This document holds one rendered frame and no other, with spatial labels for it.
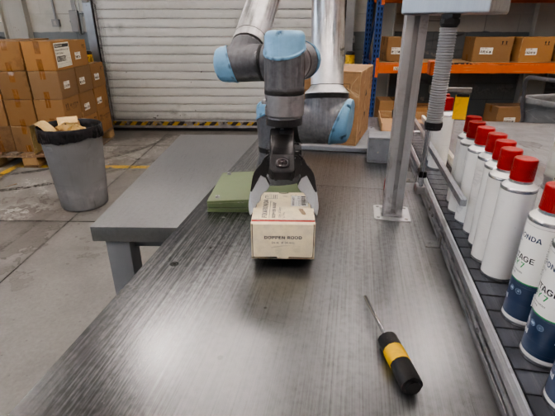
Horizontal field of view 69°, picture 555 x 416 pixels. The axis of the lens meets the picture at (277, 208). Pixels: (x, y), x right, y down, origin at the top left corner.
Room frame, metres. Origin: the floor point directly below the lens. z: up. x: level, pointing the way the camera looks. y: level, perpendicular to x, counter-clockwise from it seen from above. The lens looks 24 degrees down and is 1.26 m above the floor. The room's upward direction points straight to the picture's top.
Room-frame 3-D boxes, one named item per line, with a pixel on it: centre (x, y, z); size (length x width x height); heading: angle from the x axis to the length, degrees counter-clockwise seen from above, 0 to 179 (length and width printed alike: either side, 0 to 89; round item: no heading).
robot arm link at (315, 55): (0.89, -0.03, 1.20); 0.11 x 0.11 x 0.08; 72
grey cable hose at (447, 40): (0.81, -0.31, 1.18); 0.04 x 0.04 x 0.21
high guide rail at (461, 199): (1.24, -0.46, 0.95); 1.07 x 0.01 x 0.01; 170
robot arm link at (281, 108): (0.79, -0.01, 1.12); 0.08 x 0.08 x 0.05
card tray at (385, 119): (1.93, -0.62, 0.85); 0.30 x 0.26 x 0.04; 170
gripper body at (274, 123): (0.79, -0.01, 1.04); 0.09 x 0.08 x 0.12; 179
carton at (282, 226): (0.76, -0.01, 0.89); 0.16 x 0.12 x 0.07; 179
